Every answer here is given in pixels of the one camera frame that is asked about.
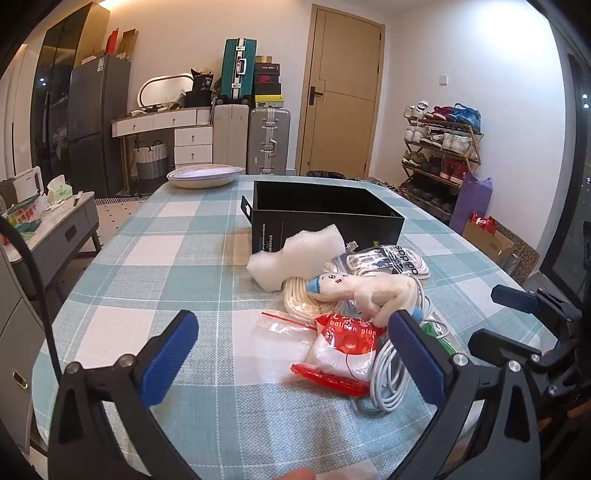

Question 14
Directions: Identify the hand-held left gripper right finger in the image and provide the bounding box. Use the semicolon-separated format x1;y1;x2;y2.
383;309;541;480

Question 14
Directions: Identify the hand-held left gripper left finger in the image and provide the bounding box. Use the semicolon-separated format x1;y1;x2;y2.
48;310;204;480

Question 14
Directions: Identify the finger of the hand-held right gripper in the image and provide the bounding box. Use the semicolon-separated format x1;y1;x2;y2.
491;284;540;315
468;329;543;368

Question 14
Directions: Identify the white cable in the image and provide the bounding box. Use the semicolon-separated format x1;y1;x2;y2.
367;295;455;416

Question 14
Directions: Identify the white plush toy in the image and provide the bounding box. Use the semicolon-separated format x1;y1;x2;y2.
308;272;422;326

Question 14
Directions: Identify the clear logo bag of shoelaces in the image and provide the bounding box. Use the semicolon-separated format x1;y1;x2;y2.
332;244;431;282

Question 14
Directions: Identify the white foam piece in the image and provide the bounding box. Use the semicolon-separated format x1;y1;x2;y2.
248;224;348;292

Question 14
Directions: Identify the black cardboard box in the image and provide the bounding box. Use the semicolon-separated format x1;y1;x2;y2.
241;180;406;256

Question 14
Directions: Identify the person's left hand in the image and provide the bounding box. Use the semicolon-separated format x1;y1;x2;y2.
276;467;320;480

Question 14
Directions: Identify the patterned brown board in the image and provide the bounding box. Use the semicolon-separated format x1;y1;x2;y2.
501;226;540;283

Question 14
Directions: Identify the cardboard box with red packets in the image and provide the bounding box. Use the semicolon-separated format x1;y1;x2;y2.
463;212;515;266

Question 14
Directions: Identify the red and white packet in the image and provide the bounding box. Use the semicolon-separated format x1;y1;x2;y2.
291;313;386;398

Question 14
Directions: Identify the purple bag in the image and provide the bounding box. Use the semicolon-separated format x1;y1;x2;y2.
449;172;492;236

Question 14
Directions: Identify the clear zip bag red strip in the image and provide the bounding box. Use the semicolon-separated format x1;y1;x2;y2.
252;295;324;365

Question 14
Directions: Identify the grey side cabinet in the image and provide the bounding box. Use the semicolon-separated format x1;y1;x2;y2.
0;249;47;455

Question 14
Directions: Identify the wooden shoe rack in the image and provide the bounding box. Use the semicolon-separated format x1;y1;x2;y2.
399;104;483;222

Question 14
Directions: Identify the grey coffee table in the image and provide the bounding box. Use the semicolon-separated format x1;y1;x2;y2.
0;189;101;278

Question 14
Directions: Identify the black white patterned rug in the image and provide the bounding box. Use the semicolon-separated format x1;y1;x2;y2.
95;196;153;206

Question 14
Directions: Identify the shoe rack with shoes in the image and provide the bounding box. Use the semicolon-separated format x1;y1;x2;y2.
401;102;482;215

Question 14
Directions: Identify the white oval dish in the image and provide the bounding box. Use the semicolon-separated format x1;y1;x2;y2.
166;164;246;190

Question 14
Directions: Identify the woven laundry basket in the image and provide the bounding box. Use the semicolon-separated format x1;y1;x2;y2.
134;141;168;181

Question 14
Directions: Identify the red patterned food container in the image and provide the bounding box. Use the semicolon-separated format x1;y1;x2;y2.
2;196;49;238

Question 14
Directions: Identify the white dresser with drawers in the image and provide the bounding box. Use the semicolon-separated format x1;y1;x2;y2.
112;107;214;169

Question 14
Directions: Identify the white appliance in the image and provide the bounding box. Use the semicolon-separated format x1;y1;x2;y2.
9;168;49;204

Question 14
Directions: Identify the beige suitcase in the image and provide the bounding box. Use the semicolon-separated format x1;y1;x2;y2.
211;102;251;168

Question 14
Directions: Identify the tan wooden door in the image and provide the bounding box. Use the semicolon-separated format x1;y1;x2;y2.
298;4;386;176

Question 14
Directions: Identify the silver suitcase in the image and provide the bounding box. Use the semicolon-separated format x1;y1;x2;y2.
247;107;293;176

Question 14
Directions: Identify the grey refrigerator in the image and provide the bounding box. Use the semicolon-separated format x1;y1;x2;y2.
68;54;132;197

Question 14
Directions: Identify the oval mirror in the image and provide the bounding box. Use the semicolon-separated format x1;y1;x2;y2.
139;74;195;110

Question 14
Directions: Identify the black paper bag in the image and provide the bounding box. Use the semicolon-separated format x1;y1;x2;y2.
185;68;214;109

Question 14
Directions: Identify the teal suitcase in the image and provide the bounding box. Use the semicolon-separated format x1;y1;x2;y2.
221;38;257;104

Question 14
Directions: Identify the open cardboard box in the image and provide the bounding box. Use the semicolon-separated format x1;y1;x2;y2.
117;28;139;61

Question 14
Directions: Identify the cream rope bundle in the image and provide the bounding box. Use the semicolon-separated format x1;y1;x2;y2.
283;263;342;330

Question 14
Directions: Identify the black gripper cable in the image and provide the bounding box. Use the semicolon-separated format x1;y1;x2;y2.
0;215;63;384

